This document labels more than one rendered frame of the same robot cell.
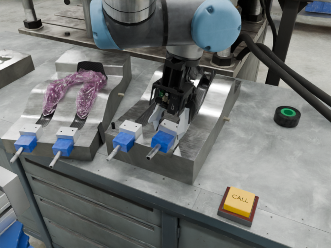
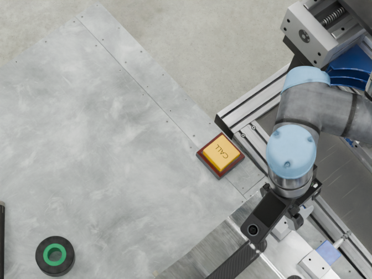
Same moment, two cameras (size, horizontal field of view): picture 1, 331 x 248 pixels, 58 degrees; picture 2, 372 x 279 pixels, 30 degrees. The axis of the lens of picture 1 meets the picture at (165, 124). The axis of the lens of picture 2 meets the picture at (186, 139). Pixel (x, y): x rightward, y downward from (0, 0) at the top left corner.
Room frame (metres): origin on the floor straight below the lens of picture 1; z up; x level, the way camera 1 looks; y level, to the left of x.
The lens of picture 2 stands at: (1.04, -0.13, 2.27)
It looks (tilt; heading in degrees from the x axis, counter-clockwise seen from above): 68 degrees down; 193
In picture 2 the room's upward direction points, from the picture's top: 11 degrees clockwise
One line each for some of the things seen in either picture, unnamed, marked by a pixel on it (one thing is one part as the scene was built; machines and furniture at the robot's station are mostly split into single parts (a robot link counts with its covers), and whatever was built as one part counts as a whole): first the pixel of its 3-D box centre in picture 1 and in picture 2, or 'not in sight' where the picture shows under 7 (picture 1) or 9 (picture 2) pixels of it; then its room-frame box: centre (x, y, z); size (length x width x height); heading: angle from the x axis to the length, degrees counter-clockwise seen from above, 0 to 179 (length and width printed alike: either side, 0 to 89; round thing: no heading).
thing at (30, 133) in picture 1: (24, 145); not in sight; (0.62, 0.39, 0.86); 0.13 x 0.05 x 0.05; 172
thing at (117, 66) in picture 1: (77, 95); not in sight; (0.88, 0.30, 0.86); 0.50 x 0.26 x 0.11; 172
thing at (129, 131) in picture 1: (121, 144); (329, 251); (0.58, 0.11, 0.89); 0.13 x 0.05 x 0.05; 155
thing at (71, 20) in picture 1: (148, 26); not in sight; (1.85, 0.11, 0.76); 1.30 x 0.84 x 0.07; 65
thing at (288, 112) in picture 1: (286, 116); (55, 256); (0.81, -0.40, 0.82); 0.08 x 0.08 x 0.04
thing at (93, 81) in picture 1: (77, 85); not in sight; (0.88, 0.30, 0.90); 0.26 x 0.18 x 0.08; 172
